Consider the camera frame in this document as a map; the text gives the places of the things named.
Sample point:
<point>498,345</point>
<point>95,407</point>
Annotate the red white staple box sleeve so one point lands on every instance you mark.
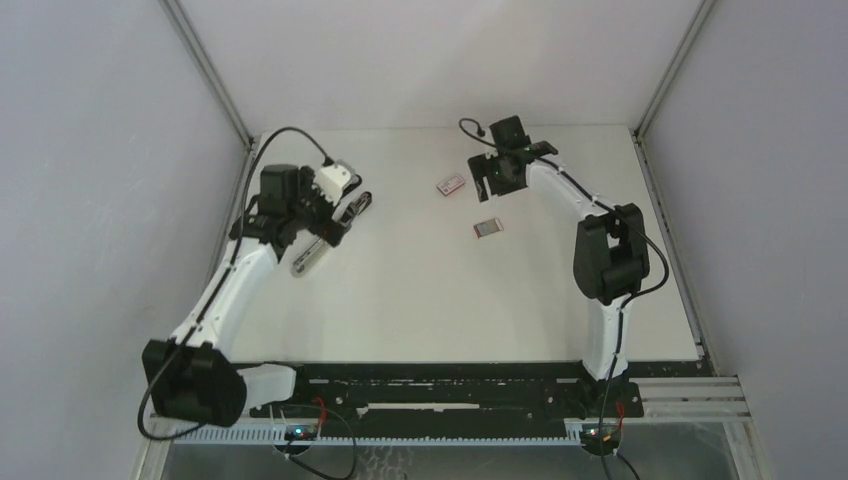
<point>451,185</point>

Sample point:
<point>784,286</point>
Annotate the black stapler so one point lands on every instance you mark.
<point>353,184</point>

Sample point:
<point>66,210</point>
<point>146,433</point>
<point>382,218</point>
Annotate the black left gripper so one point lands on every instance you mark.
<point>307,191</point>

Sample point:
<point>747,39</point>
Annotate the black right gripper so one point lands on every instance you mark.
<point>484,167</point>

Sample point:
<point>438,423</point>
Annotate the aluminium frame rail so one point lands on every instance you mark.
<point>698,401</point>

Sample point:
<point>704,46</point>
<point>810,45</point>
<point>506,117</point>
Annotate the red staple box tray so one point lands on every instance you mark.
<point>487,227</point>

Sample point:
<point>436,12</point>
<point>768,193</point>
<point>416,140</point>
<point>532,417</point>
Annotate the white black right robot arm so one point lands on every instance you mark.
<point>611,257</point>

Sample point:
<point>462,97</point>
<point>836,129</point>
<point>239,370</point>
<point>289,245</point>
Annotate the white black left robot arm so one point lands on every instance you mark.
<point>190,375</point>

